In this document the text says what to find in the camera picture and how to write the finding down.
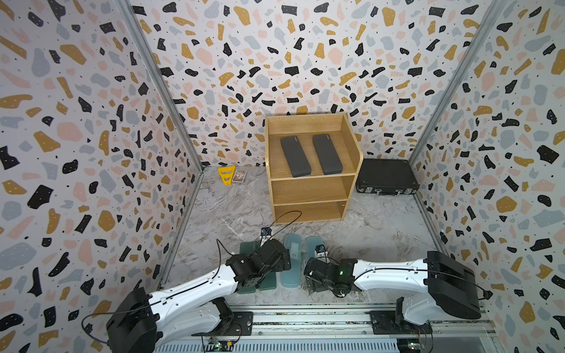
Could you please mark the dark green pencil case outer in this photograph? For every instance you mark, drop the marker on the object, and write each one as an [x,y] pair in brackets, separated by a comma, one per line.
[248,248]

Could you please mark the corner aluminium post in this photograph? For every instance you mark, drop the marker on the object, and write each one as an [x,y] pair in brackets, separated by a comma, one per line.
[128,15]
[489,20]

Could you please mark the right corner aluminium post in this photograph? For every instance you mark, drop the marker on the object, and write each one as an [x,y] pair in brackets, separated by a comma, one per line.
[489,20]

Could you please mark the light teal pencil case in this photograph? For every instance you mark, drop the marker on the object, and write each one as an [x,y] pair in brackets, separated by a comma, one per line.
[291,278]
[310,245]

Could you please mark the yellow plastic triangular holder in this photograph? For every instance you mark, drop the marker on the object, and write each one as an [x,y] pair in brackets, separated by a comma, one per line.
[226,174]

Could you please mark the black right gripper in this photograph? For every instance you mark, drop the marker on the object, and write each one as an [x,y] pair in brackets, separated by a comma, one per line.
[313,287]

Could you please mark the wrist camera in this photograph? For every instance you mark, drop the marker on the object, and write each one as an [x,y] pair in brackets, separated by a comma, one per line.
[320,251]
[265,233]

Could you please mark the dark green pencil case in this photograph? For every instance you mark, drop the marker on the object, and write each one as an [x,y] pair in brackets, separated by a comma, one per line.
[267,282]
[248,248]

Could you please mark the left corner aluminium post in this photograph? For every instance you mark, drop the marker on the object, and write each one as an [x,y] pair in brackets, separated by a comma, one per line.
[128,15]

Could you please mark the dark green pencil case inner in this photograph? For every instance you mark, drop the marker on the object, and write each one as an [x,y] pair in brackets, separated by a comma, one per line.
[267,282]

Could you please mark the black briefcase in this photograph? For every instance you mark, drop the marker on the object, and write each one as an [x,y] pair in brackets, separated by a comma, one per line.
[386,177]

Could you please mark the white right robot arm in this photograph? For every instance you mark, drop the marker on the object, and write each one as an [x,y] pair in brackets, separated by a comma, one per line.
[438,285]

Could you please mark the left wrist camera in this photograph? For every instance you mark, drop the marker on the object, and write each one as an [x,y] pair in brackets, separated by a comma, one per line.
[265,233]

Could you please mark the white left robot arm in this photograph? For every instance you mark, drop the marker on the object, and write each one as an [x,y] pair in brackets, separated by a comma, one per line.
[145,321]

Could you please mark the wooden three-tier shelf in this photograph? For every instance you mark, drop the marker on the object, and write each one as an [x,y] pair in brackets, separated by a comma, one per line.
[318,197]

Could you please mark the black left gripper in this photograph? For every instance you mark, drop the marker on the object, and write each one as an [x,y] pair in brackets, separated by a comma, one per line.
[279,265]

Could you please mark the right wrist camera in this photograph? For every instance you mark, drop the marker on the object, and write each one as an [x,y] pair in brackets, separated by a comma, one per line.
[320,251]

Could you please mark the dark grey pencil case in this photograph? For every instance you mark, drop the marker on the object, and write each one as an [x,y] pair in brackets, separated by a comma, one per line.
[295,156]
[327,154]

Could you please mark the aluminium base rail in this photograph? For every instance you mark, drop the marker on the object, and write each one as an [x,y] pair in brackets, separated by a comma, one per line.
[341,328]

